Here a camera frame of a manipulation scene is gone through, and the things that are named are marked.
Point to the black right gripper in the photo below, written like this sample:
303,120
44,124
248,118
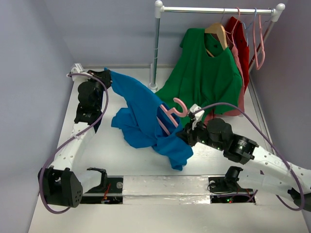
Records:
189,135

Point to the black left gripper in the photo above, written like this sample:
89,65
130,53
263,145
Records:
105,75

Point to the pink plastic hanger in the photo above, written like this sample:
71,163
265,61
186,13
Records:
173,111

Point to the blue t-shirt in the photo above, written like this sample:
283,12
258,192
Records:
144,124

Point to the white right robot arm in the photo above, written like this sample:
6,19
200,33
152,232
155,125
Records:
260,169

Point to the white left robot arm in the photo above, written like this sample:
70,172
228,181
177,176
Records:
58,184

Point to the green t-shirt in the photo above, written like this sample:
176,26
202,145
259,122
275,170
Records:
194,76

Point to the pink t-shirt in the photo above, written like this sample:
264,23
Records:
229,85

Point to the red t-shirt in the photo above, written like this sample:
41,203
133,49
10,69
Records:
241,45

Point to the wooden hanger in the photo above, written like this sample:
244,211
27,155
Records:
219,31

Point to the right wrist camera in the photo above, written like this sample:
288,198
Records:
195,114

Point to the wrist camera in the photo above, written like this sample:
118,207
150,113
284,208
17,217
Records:
195,114
77,70

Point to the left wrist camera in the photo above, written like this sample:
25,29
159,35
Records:
77,70

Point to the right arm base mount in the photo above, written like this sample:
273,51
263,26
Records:
225,189

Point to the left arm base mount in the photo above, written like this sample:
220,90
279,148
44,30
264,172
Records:
101,188

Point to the blue wire hanger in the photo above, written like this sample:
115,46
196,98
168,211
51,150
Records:
247,28

